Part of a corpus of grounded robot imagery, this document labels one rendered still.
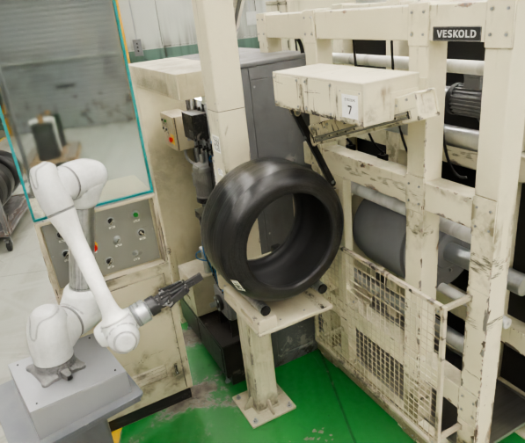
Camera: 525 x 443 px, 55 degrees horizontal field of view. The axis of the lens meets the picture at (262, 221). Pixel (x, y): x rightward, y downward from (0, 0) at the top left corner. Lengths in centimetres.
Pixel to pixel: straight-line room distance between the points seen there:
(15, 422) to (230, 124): 147
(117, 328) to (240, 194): 64
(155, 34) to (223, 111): 899
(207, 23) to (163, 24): 906
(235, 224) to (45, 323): 82
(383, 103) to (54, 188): 116
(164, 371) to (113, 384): 78
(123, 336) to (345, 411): 153
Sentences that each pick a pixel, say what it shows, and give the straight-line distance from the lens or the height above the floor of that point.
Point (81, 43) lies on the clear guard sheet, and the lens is 233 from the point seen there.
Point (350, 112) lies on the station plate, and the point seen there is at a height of 168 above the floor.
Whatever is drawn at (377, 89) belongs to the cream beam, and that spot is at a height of 175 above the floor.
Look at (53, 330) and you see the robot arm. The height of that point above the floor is 99.
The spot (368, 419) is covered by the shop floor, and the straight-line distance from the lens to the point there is 288.
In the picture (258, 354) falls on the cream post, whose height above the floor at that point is 39.
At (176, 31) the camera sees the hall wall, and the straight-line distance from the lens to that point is 1114.
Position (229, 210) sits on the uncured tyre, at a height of 136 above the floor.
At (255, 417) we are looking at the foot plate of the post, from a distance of 287.
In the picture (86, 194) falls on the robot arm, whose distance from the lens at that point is 199.
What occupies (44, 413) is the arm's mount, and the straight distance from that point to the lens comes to 213.
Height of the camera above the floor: 205
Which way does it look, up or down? 24 degrees down
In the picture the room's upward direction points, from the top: 6 degrees counter-clockwise
